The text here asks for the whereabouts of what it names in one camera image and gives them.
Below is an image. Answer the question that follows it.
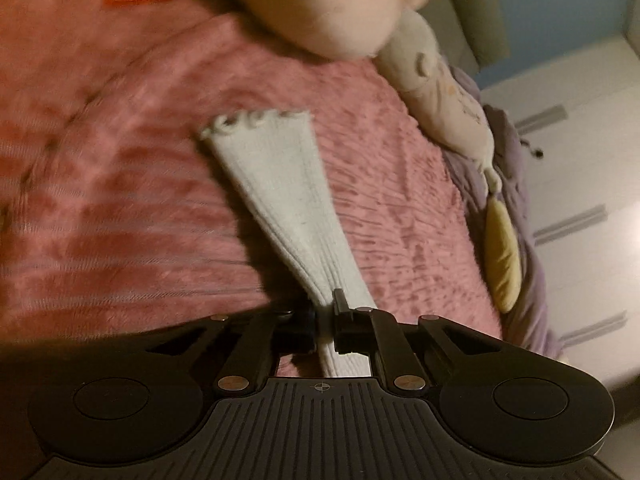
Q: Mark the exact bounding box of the white ribbed knit garment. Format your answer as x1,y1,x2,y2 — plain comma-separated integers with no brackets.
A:
199,109,382,378

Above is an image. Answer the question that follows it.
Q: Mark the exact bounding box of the pink plush pillow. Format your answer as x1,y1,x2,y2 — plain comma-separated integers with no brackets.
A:
207,0,431,60

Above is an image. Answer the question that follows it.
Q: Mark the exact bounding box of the long cream plush toy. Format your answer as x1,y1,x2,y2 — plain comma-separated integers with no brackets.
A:
376,10,502,193

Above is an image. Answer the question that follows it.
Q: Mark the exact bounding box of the grey padded headboard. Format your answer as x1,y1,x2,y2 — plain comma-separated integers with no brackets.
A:
434,0,517,78

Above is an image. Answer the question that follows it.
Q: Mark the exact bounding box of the yellow leaf-shaped cushion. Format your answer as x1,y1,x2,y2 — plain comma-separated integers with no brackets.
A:
486,194,522,314

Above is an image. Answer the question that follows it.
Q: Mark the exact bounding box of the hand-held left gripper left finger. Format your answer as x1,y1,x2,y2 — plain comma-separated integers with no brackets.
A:
145,307,319,401

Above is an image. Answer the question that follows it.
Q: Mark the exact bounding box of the pink fluffy blanket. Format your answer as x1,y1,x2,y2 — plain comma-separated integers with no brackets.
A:
0,0,503,378

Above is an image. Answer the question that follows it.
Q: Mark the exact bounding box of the white wardrobe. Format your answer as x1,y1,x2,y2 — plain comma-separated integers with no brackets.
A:
477,30,640,361

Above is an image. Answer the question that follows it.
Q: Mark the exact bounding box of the purple blanket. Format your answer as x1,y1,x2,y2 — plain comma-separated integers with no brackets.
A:
442,66,563,361

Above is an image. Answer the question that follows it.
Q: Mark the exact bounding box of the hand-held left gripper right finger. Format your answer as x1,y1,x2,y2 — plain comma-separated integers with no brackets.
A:
332,288,507,399

